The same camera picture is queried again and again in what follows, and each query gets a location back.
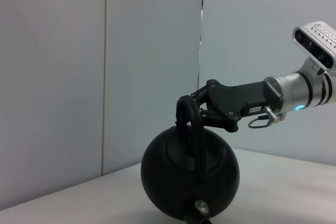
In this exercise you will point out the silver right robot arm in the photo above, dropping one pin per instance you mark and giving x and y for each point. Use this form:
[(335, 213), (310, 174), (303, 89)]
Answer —
[(294, 90)]

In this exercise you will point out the black round teapot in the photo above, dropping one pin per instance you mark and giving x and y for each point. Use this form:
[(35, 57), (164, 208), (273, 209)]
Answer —
[(189, 171)]

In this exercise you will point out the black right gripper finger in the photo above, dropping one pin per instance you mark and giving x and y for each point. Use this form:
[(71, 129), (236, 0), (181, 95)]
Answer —
[(199, 93), (215, 117)]

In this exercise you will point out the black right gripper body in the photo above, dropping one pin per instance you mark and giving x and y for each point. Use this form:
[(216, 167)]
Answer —
[(231, 98)]

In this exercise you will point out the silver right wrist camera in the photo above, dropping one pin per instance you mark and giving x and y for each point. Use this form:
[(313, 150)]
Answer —
[(315, 48)]

